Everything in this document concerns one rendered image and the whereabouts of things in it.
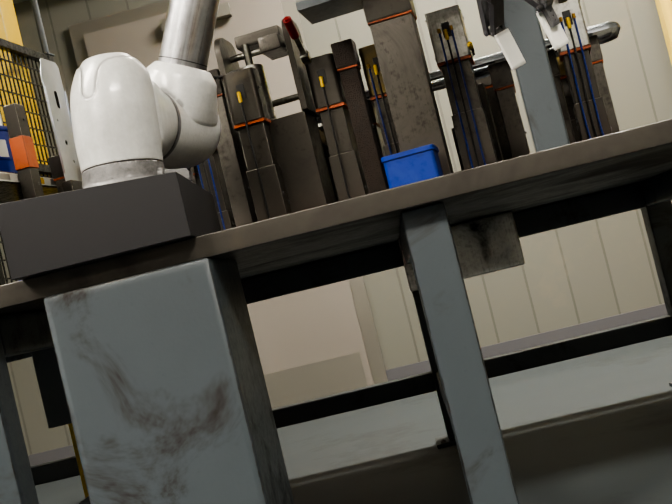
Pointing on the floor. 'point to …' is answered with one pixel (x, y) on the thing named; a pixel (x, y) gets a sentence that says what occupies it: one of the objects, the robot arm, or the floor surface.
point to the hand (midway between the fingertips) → (537, 51)
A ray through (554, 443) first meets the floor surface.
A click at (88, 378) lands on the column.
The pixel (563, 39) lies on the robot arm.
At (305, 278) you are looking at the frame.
